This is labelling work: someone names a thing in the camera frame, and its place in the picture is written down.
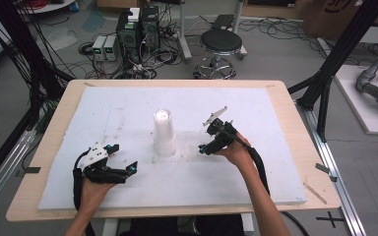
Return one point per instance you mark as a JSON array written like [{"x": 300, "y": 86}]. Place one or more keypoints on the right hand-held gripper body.
[{"x": 221, "y": 132}]

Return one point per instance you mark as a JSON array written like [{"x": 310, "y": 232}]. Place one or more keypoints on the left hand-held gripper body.
[{"x": 100, "y": 172}]

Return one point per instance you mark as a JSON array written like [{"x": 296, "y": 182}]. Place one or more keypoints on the stack of translucent plastic cups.
[{"x": 164, "y": 134}]

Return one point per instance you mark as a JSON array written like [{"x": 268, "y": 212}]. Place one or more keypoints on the person's left hand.
[{"x": 96, "y": 193}]

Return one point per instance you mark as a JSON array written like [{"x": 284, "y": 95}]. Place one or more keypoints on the person's right hand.
[{"x": 238, "y": 150}]

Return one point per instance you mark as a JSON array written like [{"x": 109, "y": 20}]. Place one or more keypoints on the white foam mat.
[{"x": 128, "y": 111}]

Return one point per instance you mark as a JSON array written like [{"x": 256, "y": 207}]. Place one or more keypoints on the white table leg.
[
  {"x": 246, "y": 223},
  {"x": 110, "y": 227}
]

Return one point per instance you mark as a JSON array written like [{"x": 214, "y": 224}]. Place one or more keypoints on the person's dark clothing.
[{"x": 164, "y": 226}]

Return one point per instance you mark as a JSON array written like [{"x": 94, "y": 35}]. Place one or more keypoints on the black tape strip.
[
  {"x": 325, "y": 170},
  {"x": 32, "y": 170}
]

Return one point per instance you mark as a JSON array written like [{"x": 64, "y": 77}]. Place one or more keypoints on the black round stool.
[{"x": 220, "y": 41}]

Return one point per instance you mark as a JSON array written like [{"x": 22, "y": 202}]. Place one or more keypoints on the grey power supply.
[
  {"x": 111, "y": 48},
  {"x": 99, "y": 48}
]

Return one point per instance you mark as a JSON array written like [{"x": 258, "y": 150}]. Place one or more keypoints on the grey metal stand leg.
[
  {"x": 184, "y": 36},
  {"x": 239, "y": 26}
]

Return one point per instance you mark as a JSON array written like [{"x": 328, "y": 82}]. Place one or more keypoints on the small white box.
[{"x": 134, "y": 14}]

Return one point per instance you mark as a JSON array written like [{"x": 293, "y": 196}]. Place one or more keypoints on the black tape cross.
[{"x": 330, "y": 219}]

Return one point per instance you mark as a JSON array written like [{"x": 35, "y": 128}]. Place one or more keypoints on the white floor board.
[{"x": 361, "y": 108}]

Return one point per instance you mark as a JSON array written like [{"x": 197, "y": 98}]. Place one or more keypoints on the white round table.
[{"x": 52, "y": 6}]

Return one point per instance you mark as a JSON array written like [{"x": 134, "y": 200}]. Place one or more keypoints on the brown cardboard box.
[{"x": 328, "y": 19}]

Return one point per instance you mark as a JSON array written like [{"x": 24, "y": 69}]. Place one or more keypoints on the aluminium floor rail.
[
  {"x": 334, "y": 170},
  {"x": 3, "y": 170}
]

